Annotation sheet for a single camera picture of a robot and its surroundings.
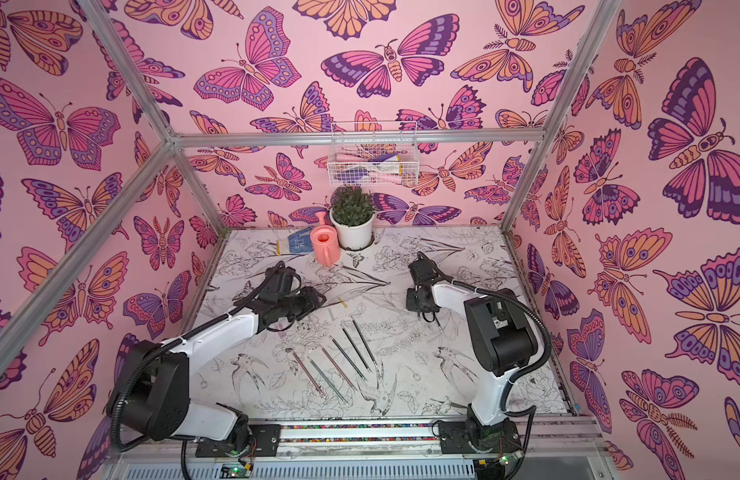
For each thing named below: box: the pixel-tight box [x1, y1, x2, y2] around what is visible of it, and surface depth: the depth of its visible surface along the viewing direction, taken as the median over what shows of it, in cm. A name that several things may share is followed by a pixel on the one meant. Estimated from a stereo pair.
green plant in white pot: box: [330, 185, 376, 250], surface depth 107 cm
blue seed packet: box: [287, 226, 313, 253], surface depth 119 cm
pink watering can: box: [310, 211, 341, 267], surface depth 106 cm
